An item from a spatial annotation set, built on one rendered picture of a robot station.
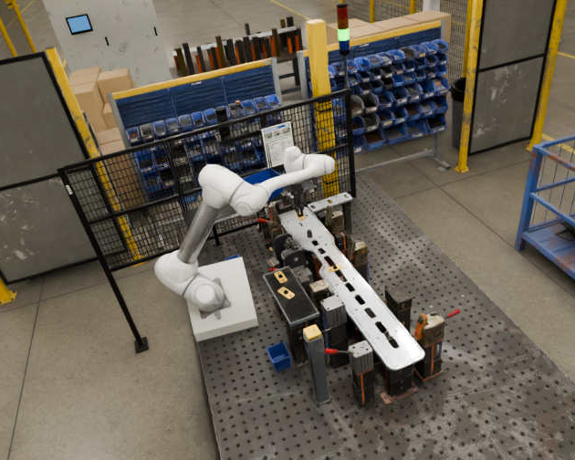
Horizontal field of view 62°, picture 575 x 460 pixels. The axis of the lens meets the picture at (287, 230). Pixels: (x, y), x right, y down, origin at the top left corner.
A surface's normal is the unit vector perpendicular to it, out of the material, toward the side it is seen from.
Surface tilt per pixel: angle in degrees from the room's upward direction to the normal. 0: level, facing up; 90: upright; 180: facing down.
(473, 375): 0
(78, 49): 90
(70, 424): 0
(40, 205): 89
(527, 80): 91
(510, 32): 91
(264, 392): 0
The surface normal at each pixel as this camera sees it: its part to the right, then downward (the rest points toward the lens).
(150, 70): 0.29, 0.52
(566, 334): -0.13, -0.81
